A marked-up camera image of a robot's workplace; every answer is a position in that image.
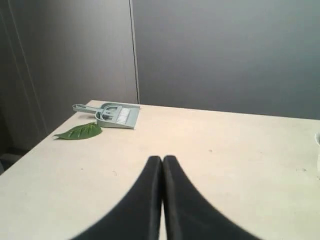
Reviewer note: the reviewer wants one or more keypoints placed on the white scalloped flower pot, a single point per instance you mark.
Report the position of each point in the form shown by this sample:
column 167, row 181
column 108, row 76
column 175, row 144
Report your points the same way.
column 317, row 140

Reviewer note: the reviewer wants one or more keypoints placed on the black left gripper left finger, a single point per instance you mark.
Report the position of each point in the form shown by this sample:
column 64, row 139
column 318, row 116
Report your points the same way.
column 137, row 216

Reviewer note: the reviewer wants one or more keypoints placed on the pale green dustpan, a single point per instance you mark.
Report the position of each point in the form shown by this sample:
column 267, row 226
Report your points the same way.
column 131, row 121

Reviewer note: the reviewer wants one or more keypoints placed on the loose green leaf on table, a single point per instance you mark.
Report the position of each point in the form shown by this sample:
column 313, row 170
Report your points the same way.
column 81, row 132

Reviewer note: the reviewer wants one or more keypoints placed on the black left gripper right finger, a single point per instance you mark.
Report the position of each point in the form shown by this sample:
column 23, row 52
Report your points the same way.
column 188, row 215

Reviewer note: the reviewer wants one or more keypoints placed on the pale green hand brush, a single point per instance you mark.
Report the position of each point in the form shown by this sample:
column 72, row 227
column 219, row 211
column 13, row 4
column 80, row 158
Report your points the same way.
column 114, row 113

